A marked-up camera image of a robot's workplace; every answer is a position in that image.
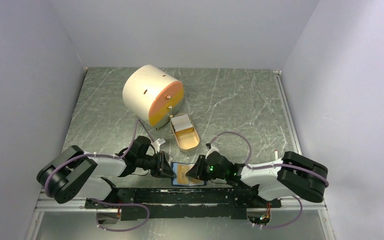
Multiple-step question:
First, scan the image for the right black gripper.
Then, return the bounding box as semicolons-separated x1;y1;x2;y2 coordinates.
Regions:
185;154;228;182

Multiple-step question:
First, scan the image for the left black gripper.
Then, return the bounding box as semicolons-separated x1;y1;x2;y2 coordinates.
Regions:
136;150;177;179

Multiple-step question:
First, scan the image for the blue leather card holder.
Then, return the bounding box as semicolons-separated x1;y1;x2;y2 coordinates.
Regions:
170;161;208;187

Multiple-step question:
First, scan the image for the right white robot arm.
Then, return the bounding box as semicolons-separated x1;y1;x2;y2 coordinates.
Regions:
185;151;329;207

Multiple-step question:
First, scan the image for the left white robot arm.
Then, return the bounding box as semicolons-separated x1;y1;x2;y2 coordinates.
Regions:
36;135;176;208

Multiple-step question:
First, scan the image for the tan oval card tray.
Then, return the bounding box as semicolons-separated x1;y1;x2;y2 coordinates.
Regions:
170;115;200;152

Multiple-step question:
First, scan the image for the stack of white cards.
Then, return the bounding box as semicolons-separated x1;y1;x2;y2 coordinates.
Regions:
170;114;193;132

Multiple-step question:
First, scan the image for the round white drawer cabinet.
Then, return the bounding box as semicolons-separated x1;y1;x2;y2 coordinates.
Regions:
122;64;185;128

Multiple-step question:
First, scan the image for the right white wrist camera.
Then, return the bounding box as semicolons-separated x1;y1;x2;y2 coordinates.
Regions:
205;143;220;158

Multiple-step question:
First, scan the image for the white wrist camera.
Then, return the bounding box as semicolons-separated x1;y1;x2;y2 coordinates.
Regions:
153;138;166;148
205;143;220;158

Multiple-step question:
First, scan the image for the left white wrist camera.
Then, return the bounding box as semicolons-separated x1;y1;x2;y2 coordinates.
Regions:
153;138;166;148

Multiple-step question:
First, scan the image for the black base frame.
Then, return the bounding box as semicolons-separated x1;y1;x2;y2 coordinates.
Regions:
84;187;281;221

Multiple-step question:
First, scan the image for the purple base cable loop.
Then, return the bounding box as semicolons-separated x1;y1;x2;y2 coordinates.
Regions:
89;200;151;233

